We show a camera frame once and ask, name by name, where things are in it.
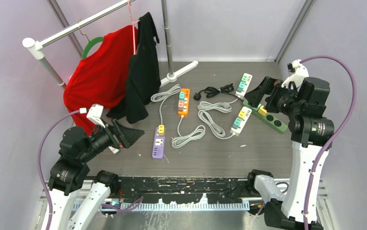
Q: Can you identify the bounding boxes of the black power cord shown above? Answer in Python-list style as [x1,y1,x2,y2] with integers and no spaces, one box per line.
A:
[193,83,245,102]

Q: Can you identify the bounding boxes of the yellow adapter on green strip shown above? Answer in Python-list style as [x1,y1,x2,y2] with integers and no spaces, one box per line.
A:
[257,105,268,117]

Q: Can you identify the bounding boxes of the orange power strip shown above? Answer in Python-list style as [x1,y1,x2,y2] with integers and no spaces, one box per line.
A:
[178,88,190,117]

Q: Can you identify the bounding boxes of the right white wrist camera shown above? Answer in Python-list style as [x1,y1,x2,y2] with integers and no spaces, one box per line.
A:
[281,59,309,90]

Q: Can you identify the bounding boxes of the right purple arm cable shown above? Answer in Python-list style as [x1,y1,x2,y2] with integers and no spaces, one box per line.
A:
[299,56,357,230]

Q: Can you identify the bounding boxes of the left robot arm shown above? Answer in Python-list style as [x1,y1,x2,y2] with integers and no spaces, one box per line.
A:
[43,119,145,230]

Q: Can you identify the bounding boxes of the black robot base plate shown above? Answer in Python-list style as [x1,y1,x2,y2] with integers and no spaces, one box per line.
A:
[110,176,260,205]

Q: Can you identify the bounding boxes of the green clothes hanger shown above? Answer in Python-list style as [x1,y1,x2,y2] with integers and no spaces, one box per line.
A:
[81,36,104,59]

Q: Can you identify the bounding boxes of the teal adapter on white strip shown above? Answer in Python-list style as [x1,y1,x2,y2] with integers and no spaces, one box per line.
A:
[232,117,242,129]

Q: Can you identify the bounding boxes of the green power strip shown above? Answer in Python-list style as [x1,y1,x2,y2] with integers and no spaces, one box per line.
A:
[243,99,288,134]

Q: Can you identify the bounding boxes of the near strip grey cord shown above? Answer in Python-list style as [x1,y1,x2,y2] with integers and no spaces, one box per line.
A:
[198,110,236,140]

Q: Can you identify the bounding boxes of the pink clothes hanger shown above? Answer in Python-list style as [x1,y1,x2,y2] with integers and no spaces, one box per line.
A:
[126,0,139,55]

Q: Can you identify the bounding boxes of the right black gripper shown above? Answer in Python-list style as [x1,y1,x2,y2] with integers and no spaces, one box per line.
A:
[245,76,303,117]

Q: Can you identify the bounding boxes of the pink plug adapter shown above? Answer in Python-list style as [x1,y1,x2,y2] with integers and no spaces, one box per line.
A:
[178,100,184,111]

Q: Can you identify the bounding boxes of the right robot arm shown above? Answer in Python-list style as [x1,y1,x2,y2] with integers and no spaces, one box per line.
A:
[245,77,335,230]

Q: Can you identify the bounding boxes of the far strip grey cord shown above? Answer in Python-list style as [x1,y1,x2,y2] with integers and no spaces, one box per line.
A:
[197,98,239,114]

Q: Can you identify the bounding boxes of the metal clothes rack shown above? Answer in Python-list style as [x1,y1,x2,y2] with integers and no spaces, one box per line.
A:
[22,0,198,89]

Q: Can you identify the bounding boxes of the red t-shirt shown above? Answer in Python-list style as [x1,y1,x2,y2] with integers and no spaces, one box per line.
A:
[63,24,139,137]

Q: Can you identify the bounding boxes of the yellow plug adapter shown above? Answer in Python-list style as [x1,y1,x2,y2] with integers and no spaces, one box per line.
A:
[157,125,165,136]

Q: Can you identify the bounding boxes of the white power strip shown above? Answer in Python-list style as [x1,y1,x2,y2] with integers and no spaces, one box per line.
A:
[235,73,252,99]
[230,106,252,136]

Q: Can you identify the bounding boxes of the purple power strip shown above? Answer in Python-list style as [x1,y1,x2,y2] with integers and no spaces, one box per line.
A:
[152,128,165,159]

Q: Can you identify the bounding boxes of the white power strip near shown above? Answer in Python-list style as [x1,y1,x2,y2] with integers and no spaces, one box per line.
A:
[230,106,252,136]

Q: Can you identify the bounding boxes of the yellow adapter on white strip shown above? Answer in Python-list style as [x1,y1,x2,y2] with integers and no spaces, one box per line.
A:
[238,110,247,119]

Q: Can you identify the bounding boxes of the white power strip far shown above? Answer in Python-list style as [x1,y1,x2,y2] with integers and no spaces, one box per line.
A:
[235,73,252,99]

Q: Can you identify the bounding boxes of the black garment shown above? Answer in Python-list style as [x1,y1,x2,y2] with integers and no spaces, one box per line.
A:
[106,12,161,124]

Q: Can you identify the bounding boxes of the teal adapters on far strip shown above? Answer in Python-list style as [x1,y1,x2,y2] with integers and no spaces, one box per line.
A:
[237,81,245,93]

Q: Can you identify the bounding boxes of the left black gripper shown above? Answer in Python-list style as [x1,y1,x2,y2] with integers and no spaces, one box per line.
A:
[80,117,144,161]

